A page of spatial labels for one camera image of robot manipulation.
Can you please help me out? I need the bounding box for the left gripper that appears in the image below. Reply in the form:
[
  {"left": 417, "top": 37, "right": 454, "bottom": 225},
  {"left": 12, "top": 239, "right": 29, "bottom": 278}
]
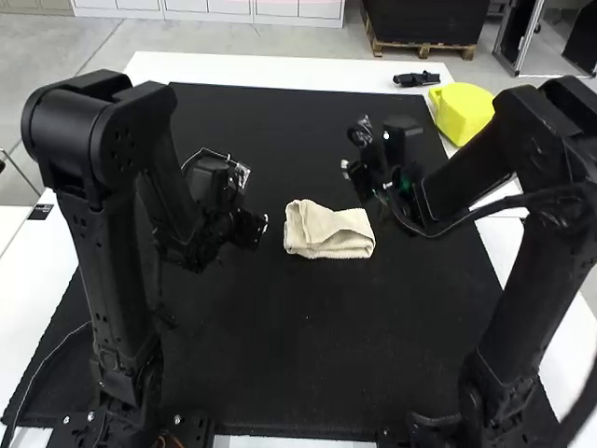
[{"left": 217, "top": 208, "right": 271, "bottom": 252}]

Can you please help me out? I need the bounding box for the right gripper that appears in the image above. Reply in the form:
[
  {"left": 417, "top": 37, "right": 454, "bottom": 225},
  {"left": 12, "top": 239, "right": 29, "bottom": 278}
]
[{"left": 345, "top": 114, "right": 408, "bottom": 203}]

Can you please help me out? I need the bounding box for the pale towel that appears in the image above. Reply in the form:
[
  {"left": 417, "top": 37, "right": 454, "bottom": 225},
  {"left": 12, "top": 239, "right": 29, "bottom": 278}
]
[{"left": 283, "top": 198, "right": 377, "bottom": 260}]

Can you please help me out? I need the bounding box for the black hand tool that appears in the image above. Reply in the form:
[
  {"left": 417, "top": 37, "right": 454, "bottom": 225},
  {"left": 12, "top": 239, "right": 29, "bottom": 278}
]
[{"left": 392, "top": 69, "right": 442, "bottom": 90}]

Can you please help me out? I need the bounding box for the yellow plastic cover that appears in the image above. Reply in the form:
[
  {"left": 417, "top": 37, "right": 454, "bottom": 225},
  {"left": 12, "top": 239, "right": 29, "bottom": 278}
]
[{"left": 427, "top": 82, "right": 496, "bottom": 148}]

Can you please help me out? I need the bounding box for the black mat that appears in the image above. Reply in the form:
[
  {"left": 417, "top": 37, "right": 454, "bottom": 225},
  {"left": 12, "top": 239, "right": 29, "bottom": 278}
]
[{"left": 1, "top": 81, "right": 562, "bottom": 443}]

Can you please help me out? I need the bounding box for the wooden pallet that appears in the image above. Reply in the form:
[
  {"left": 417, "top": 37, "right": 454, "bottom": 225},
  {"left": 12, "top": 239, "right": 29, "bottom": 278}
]
[{"left": 360, "top": 7, "right": 478, "bottom": 62}]

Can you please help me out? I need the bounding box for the black crate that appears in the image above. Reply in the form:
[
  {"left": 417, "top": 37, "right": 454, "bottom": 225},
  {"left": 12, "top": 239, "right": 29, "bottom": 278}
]
[{"left": 362, "top": 0, "right": 492, "bottom": 44}]

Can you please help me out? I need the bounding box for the grey cupboard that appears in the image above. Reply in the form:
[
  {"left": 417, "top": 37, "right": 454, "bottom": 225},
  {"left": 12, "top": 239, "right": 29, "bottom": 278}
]
[
  {"left": 69, "top": 0, "right": 163, "bottom": 20},
  {"left": 160, "top": 0, "right": 256, "bottom": 23},
  {"left": 253, "top": 0, "right": 347, "bottom": 29}
]

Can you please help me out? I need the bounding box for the black panel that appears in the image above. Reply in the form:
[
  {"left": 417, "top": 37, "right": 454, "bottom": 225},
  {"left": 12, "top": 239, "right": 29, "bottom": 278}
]
[{"left": 561, "top": 0, "right": 597, "bottom": 77}]

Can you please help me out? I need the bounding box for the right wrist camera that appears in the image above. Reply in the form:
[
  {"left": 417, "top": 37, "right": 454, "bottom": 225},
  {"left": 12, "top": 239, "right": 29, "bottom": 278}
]
[{"left": 382, "top": 116, "right": 424, "bottom": 167}]

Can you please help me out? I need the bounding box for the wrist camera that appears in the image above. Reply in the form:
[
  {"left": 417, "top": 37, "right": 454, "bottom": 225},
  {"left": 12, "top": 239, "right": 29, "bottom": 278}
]
[
  {"left": 382, "top": 116, "right": 424, "bottom": 167},
  {"left": 185, "top": 156, "right": 253, "bottom": 206}
]

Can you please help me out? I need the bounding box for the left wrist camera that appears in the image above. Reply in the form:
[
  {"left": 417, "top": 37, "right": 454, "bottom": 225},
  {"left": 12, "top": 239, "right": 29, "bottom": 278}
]
[{"left": 185, "top": 156, "right": 253, "bottom": 206}]

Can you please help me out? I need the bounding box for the black cable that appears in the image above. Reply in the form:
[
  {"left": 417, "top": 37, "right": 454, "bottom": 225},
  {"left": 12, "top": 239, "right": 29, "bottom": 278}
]
[
  {"left": 381, "top": 182, "right": 590, "bottom": 240},
  {"left": 180, "top": 147, "right": 235, "bottom": 175}
]

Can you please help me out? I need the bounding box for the metal frame cart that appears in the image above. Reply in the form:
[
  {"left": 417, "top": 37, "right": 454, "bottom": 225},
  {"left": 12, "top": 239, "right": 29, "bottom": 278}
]
[{"left": 491, "top": 0, "right": 548, "bottom": 78}]

